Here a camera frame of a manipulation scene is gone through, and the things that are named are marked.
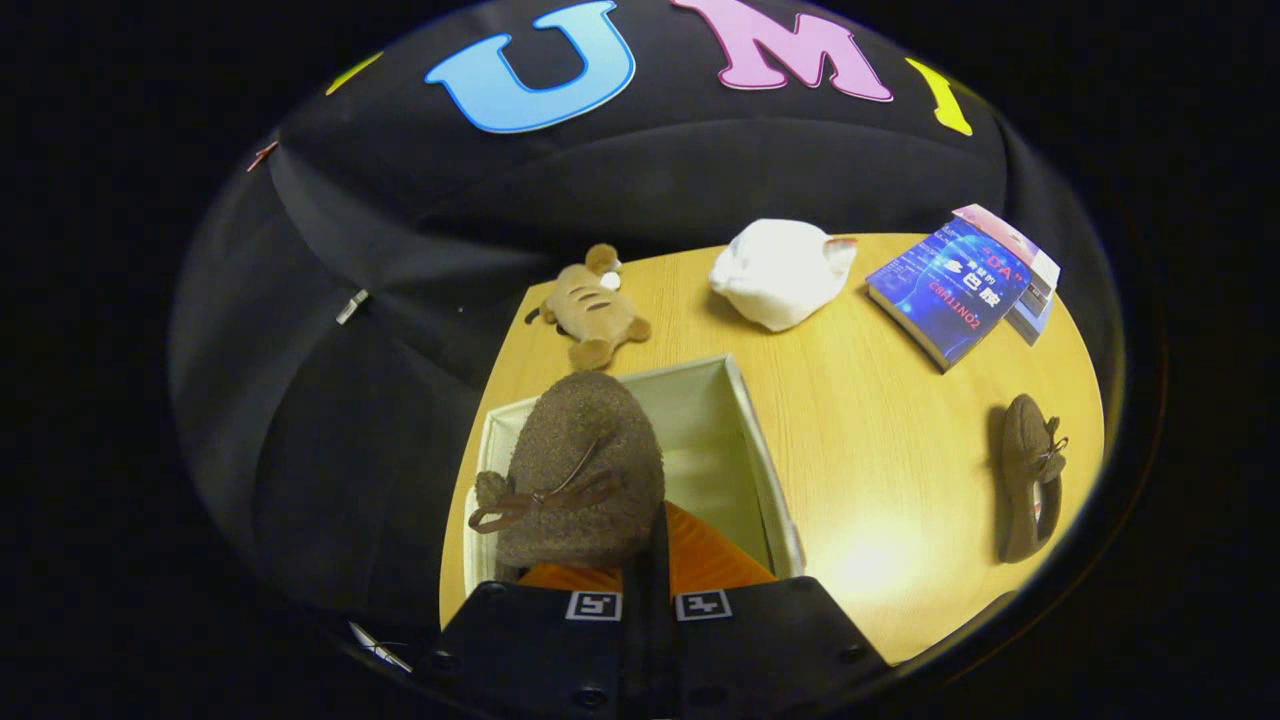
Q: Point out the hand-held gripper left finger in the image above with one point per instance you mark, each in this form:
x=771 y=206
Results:
x=540 y=640

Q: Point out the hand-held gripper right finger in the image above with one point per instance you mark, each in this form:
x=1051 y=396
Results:
x=760 y=640

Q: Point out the brown fuzzy shoe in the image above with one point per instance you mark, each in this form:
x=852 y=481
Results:
x=1025 y=470
x=585 y=450

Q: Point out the grey fabric storage box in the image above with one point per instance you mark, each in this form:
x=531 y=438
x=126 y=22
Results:
x=700 y=430

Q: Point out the brown striped plush toy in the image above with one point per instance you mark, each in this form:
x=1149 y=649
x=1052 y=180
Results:
x=595 y=310

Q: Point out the black backdrop cloth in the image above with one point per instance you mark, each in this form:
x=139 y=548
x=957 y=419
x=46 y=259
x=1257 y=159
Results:
x=400 y=330

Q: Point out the white plush toy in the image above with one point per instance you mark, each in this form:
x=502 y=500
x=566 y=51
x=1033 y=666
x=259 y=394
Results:
x=780 y=275

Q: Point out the white clip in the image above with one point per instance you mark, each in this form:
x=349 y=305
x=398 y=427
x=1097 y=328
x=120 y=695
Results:
x=352 y=305

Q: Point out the pale blue book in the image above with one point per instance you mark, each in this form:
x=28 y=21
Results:
x=1030 y=322

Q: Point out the pink book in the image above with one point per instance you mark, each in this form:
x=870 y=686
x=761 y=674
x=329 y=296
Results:
x=1015 y=240

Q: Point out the copper clip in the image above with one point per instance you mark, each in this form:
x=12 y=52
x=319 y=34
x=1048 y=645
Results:
x=262 y=153

